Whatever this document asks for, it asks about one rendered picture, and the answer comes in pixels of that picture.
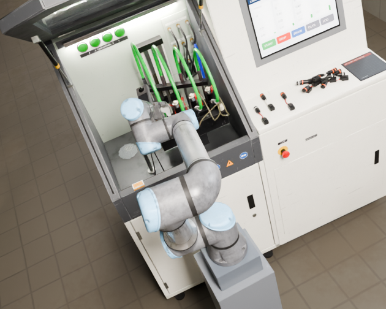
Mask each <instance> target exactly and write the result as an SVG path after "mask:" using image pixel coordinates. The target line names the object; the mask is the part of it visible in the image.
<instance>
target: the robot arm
mask: <svg viewBox="0 0 386 309"><path fill-rule="evenodd" d="M136 91H137V96H138V98H128V99H126V100H125V101H123V103H122V104H121V108H120V111H121V114H122V116H123V117H124V118H125V119H127V120H128V123H129V126H130V127H131V130H132V133H133V135H134V138H135V141H136V144H137V146H138V149H139V151H140V153H141V154H142V155H148V154H150V153H154V152H155V151H158V150H160V149H161V143H162V142H166V141H168V140H170V139H174V138H175V141H176V144H177V146H178V149H179V151H180V153H181V156H182V159H183V161H184V164H185V166H186V168H187V171H186V174H185V175H182V176H180V177H176V178H174V179H171V180H169V181H166V182H163V183H161V184H158V185H156V186H152V187H150V188H145V189H144V190H143V191H140V192H139V193H137V196H136V198H137V202H138V206H139V209H140V213H141V215H142V218H143V222H144V224H145V227H146V230H147V232H149V233H152V232H157V231H160V233H159V234H160V238H161V242H162V245H163V247H164V250H165V252H167V255H168V256H169V257H170V258H172V259H175V258H180V257H182V256H184V255H186V254H189V253H191V252H194V251H197V250H199V249H202V248H204V247H207V252H208V255H209V257H210V259H211V260H212V261H213V262H214V263H215V264H217V265H220V266H223V267H229V266H233V265H235V264H238V263H239V262H241V261H242V260H243V259H244V257H245V255H246V253H247V251H248V244H247V242H246V239H245V237H244V235H243V234H242V233H241V232H240V231H239V230H238V227H237V223H236V219H235V215H234V214H233V211H232V209H231V208H230V207H229V206H228V205H226V204H223V203H222V202H215V201H216V199H217V198H218V195H219V192H220V189H221V182H222V181H221V172H220V170H219V167H218V165H217V164H216V163H215V162H214V161H213V160H211V159H210V157H209V156H208V153H207V152H206V149H205V147H204V146H203V143H202V141H201V140H200V137H199V135H198V133H197V131H196V130H197V129H198V128H199V123H198V121H197V118H196V115H195V113H194V111H193V110H192V109H189V110H185V111H181V112H180V113H177V114H174V115H171V113H170V109H169V108H170V106H169V104H168V103H167V102H165V101H162V102H152V98H151V94H150V90H149V87H148V85H146V84H145V85H143V86H141V87H139V88H137V89H136ZM164 113H166V114H167V116H168V117H165V115H164Z"/></svg>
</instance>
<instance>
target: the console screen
mask: <svg viewBox="0 0 386 309"><path fill-rule="evenodd" d="M238 1H239V4H240V8H241V13H242V15H243V20H244V23H245V27H246V31H247V34H248V38H249V42H250V45H251V50H252V54H253V57H254V61H255V65H256V68H258V67H260V66H263V65H264V64H267V63H270V62H272V61H274V60H276V59H279V58H281V57H283V56H285V55H288V54H290V53H293V52H295V51H297V50H299V49H302V48H304V47H307V46H308V45H311V44H313V43H316V42H318V41H320V40H322V39H325V38H327V37H330V36H332V35H334V34H336V33H339V32H341V31H343V30H345V29H347V28H346V20H345V15H344V7H343V3H342V0H238Z"/></svg>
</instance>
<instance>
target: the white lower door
mask: <svg viewBox="0 0 386 309"><path fill-rule="evenodd" d="M221 181H222V182H221V189H220V192H219V195H218V198H217V199H216V201H215V202H222V203H223V204H226V205H228V206H229V207H230V208H231V209H232V211H233V214H234V215H235V219H236V223H239V225H240V226H241V228H242V229H244V228H245V229H246V230H247V232H248V234H249V235H250V236H251V238H252V239H253V241H254V242H255V244H256V245H257V247H258V248H259V250H260V251H262V250H265V249H267V248H269V247H271V246H273V245H274V240H273V234H272V230H271V224H270V219H269V216H268V210H267V204H266V200H265V195H264V191H263V185H262V180H261V176H260V170H259V165H258V163H255V164H254V165H252V166H249V167H247V168H245V169H243V170H241V171H239V172H236V173H234V174H232V175H229V176H228V177H225V178H223V179H221ZM131 223H132V225H133V227H134V229H135V231H136V234H137V237H138V239H139V240H141V242H142V243H143V246H144V247H145V249H146V251H147V253H148V255H149V256H150V258H151V260H152V262H153V264H154V266H155V268H156V269H157V271H158V273H159V275H160V276H161V278H162V281H163V282H164V286H165V288H166V289H168V291H169V293H170V294H171V293H173V292H176V291H178V290H180V289H182V288H184V287H186V286H189V285H190V284H192V283H195V282H196V281H199V280H201V279H203V277H202V274H201V272H200V269H199V267H198V265H197V263H196V260H195V258H194V254H196V253H198V252H199V251H200V250H197V251H194V252H191V253H189V254H186V255H184V256H182V257H178V258H175V259H172V258H170V257H169V256H168V255H167V252H165V250H164V247H163V245H162V242H161V238H160V234H159V233H160V231H157V232H152V233H149V232H147V230H146V227H145V224H144V222H143V218H142V216H139V217H137V218H135V219H132V220H131Z"/></svg>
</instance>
